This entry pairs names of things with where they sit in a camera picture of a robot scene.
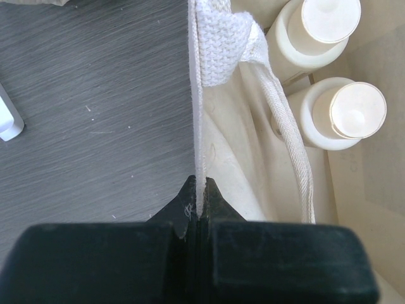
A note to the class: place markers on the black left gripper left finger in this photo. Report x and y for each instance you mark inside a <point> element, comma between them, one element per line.
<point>117,262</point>

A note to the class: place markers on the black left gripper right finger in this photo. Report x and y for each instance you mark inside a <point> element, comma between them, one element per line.
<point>273,262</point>

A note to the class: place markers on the cream canvas tote bag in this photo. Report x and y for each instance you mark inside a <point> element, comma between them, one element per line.
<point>247,139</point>

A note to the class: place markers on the beige labelled bottle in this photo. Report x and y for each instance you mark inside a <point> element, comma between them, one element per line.
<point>309,35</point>

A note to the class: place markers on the white metal clothes rack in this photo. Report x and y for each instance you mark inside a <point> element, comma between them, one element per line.
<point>12,123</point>

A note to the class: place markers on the beige hanging shirt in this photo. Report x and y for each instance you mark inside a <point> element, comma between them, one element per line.
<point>61,3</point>

